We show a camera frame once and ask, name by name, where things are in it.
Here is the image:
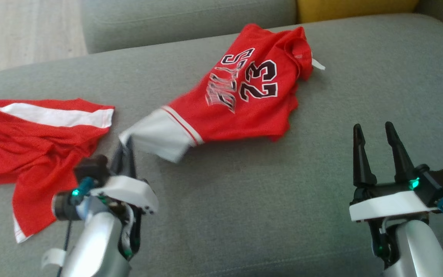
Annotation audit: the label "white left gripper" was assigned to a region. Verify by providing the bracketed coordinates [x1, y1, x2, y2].
[90, 138, 159, 216]

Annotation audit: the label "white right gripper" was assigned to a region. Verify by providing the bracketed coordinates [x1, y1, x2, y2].
[349, 122, 437, 222]

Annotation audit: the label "red number 23 jersey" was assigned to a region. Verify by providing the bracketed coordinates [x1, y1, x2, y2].
[118, 23, 326, 163]

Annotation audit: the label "red shorts with white stripe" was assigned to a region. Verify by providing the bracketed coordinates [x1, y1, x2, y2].
[0, 98, 115, 244]

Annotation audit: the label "large grey sofa ottoman cushion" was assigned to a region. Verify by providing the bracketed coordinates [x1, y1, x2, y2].
[0, 13, 443, 277]

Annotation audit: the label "grey sofa seat cushion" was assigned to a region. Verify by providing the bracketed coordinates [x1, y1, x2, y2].
[81, 0, 298, 54]

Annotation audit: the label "yellow sofa backrest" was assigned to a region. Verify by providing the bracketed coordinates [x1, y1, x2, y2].
[296, 0, 420, 23]

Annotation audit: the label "blue left camera plug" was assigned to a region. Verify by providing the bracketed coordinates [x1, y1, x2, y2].
[71, 176, 94, 205]

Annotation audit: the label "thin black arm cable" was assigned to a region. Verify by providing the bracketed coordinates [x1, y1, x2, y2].
[56, 219, 72, 277]

